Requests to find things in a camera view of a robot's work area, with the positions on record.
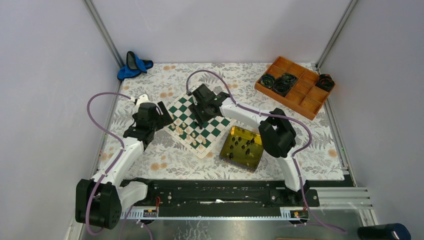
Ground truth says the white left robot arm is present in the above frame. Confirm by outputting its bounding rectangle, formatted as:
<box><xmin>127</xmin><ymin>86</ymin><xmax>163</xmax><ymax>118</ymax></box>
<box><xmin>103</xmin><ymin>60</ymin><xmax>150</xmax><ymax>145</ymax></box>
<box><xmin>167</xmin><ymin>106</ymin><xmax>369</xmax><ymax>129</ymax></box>
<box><xmin>75</xmin><ymin>94</ymin><xmax>173</xmax><ymax>235</ymax></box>

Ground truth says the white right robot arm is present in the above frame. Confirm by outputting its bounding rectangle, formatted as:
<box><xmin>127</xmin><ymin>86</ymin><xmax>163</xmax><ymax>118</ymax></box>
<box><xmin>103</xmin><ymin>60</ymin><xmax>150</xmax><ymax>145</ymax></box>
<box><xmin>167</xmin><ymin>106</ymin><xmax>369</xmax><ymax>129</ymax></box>
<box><xmin>187</xmin><ymin>84</ymin><xmax>307</xmax><ymax>206</ymax></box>

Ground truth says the green white chess board mat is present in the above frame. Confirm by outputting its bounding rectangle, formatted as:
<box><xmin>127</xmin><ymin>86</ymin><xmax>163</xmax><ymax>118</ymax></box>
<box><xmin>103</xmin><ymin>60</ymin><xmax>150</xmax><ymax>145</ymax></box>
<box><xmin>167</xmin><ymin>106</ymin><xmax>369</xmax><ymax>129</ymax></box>
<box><xmin>165</xmin><ymin>93</ymin><xmax>236</xmax><ymax>158</ymax></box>

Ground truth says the floral patterned tablecloth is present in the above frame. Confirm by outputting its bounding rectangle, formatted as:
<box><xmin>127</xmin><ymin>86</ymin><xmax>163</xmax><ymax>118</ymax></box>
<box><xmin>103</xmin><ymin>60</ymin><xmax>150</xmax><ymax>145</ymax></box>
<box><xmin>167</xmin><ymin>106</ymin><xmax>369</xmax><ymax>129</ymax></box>
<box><xmin>99</xmin><ymin>63</ymin><xmax>344</xmax><ymax>181</ymax></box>

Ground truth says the yellow metal tray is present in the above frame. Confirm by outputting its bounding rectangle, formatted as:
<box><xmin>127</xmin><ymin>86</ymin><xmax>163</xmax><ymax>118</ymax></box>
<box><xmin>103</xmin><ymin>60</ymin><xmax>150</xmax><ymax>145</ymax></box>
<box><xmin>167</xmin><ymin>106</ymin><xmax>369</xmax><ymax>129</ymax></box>
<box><xmin>219</xmin><ymin>126</ymin><xmax>264</xmax><ymax>172</ymax></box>

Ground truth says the blue black cloth glove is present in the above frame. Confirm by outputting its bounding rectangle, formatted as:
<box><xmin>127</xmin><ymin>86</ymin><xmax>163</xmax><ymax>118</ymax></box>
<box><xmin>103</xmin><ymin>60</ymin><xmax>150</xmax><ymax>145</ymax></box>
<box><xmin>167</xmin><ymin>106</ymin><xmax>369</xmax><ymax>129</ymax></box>
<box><xmin>117</xmin><ymin>51</ymin><xmax>154</xmax><ymax>81</ymax></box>

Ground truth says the black tape roll left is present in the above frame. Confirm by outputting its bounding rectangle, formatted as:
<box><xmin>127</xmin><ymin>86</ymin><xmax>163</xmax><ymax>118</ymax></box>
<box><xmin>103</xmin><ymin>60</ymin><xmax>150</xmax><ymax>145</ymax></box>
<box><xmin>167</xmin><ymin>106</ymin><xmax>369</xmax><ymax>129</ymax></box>
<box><xmin>259</xmin><ymin>73</ymin><xmax>275</xmax><ymax>89</ymax></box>

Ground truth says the black tape roll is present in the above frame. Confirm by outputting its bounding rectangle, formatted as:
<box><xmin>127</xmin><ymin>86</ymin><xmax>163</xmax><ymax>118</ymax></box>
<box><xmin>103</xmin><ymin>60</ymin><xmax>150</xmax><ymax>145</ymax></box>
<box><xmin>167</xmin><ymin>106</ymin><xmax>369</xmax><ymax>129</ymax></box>
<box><xmin>271</xmin><ymin>73</ymin><xmax>298</xmax><ymax>97</ymax></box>
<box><xmin>315</xmin><ymin>74</ymin><xmax>335</xmax><ymax>93</ymax></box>
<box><xmin>259</xmin><ymin>73</ymin><xmax>275</xmax><ymax>89</ymax></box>

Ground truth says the black tape roll middle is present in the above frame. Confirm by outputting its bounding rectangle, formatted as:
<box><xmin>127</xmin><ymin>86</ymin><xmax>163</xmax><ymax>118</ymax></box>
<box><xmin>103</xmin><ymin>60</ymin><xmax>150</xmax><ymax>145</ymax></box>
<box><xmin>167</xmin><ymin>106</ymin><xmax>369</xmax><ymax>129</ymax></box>
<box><xmin>271</xmin><ymin>73</ymin><xmax>298</xmax><ymax>97</ymax></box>

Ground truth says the orange compartment organizer box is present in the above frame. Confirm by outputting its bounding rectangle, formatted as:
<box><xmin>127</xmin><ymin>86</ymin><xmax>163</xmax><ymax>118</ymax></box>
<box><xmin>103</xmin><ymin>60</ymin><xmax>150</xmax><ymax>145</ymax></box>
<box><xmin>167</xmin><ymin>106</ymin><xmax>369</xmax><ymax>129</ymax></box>
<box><xmin>254</xmin><ymin>56</ymin><xmax>332</xmax><ymax>120</ymax></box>

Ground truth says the black tape roll right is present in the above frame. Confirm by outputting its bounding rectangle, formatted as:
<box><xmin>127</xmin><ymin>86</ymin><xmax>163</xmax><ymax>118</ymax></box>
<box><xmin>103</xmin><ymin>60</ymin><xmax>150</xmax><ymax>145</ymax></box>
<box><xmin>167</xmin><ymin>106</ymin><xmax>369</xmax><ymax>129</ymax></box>
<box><xmin>315</xmin><ymin>74</ymin><xmax>335</xmax><ymax>93</ymax></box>

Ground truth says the dark cylinder bottom right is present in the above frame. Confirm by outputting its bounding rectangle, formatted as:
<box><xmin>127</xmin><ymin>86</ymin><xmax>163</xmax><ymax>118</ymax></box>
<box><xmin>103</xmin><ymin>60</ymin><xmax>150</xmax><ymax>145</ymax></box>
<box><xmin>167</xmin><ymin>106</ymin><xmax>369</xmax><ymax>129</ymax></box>
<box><xmin>357</xmin><ymin>223</ymin><xmax>412</xmax><ymax>240</ymax></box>

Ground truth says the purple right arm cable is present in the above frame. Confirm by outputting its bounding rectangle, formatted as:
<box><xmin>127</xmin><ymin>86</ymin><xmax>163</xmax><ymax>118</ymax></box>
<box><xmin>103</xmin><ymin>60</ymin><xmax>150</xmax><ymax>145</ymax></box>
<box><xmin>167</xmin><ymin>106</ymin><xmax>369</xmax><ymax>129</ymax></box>
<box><xmin>185</xmin><ymin>69</ymin><xmax>349</xmax><ymax>235</ymax></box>

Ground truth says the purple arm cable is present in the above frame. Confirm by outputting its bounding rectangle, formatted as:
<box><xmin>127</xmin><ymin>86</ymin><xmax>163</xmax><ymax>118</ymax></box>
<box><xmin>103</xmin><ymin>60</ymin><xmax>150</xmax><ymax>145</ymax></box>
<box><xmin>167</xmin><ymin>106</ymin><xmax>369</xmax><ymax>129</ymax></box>
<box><xmin>84</xmin><ymin>92</ymin><xmax>154</xmax><ymax>240</ymax></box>
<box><xmin>185</xmin><ymin>69</ymin><xmax>349</xmax><ymax>235</ymax></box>

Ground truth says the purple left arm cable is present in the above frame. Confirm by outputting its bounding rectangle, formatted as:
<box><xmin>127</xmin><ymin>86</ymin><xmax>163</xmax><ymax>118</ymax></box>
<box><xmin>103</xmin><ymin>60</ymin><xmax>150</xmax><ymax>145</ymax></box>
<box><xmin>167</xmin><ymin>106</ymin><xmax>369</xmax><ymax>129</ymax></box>
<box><xmin>84</xmin><ymin>92</ymin><xmax>154</xmax><ymax>240</ymax></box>

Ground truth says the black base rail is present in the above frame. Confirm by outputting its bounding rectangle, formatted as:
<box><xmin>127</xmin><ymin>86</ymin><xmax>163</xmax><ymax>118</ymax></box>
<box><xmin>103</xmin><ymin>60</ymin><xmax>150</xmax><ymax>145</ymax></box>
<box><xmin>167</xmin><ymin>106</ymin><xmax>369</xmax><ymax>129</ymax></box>
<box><xmin>120</xmin><ymin>177</ymin><xmax>320</xmax><ymax>218</ymax></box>

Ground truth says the aluminium frame post left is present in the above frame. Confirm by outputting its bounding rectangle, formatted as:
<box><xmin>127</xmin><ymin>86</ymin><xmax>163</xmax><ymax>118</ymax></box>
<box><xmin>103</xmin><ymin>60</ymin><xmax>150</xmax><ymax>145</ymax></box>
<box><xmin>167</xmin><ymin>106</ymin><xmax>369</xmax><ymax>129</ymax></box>
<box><xmin>82</xmin><ymin>0</ymin><xmax>124</xmax><ymax>68</ymax></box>

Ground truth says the aluminium frame post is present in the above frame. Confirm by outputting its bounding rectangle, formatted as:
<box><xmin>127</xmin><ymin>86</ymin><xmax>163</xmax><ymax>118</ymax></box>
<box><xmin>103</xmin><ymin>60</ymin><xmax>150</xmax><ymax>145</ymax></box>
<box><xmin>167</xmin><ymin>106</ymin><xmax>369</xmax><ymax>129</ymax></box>
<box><xmin>315</xmin><ymin>0</ymin><xmax>359</xmax><ymax>73</ymax></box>
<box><xmin>82</xmin><ymin>0</ymin><xmax>124</xmax><ymax>68</ymax></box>

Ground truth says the aluminium frame post right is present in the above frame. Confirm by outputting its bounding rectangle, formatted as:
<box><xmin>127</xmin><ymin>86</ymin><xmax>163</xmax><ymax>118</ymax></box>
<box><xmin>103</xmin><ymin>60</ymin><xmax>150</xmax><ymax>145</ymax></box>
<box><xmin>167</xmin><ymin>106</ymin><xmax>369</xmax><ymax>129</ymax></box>
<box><xmin>315</xmin><ymin>0</ymin><xmax>359</xmax><ymax>73</ymax></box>

